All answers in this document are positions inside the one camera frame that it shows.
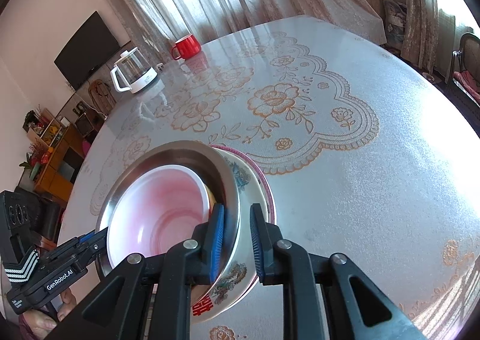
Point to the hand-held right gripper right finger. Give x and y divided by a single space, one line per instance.
257 246

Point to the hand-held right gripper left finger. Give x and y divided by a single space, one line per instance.
217 242

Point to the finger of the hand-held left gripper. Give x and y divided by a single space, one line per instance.
86 238
75 255

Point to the deep plate with red print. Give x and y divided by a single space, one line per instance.
232 276

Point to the yellow plastic bowl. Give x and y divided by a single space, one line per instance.
211 201

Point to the large floral rimmed plate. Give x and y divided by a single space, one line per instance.
269 195

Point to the stainless steel bowl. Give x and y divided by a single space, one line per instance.
221 182

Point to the red plastic bowl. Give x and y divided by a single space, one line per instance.
161 205

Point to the person's left hand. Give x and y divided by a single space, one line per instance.
37 328

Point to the wooden cabinet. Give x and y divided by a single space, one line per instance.
60 164

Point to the dark small appliance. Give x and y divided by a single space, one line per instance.
87 120

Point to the carved wooden chair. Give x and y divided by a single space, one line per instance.
101 96

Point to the white glass kettle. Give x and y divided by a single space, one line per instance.
137 74

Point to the red mug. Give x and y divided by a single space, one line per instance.
189 47

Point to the printed cushion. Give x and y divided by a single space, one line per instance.
394 21

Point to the red chair cushion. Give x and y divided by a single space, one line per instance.
468 81

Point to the round back cane chair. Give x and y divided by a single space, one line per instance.
468 51

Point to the white sheer curtain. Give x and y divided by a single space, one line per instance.
453 6

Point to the black wall television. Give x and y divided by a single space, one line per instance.
88 49

